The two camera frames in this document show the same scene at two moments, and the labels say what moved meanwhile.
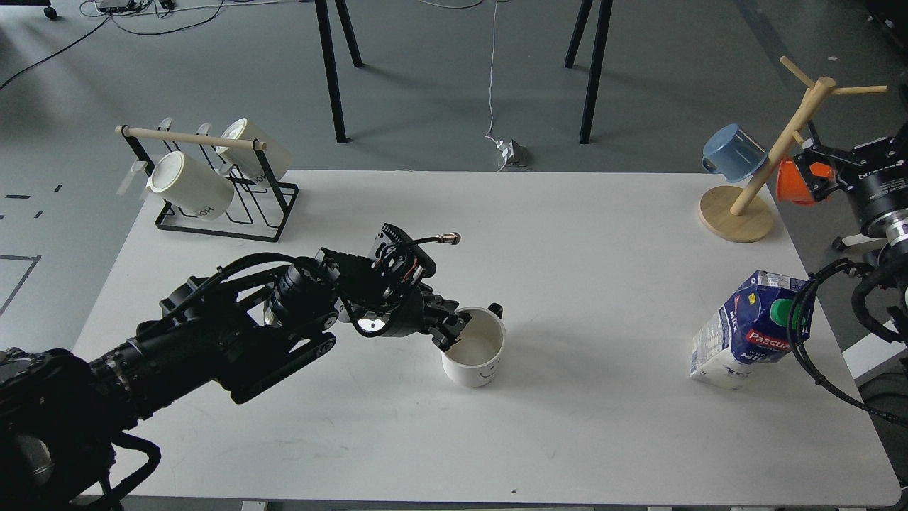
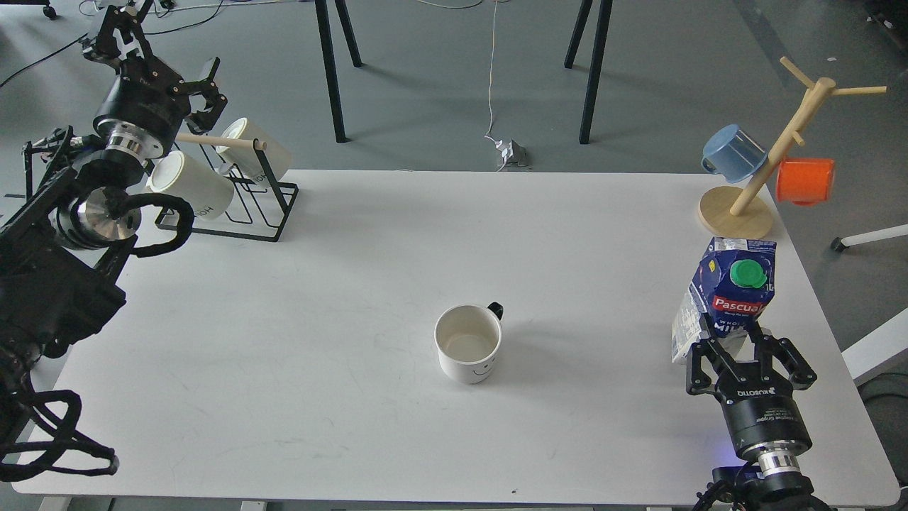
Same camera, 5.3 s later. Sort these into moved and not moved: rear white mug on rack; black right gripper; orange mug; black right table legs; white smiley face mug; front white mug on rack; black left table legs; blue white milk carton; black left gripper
Moved: black right gripper; black left gripper; blue white milk carton
Not moved: white smiley face mug; black right table legs; orange mug; rear white mug on rack; front white mug on rack; black left table legs
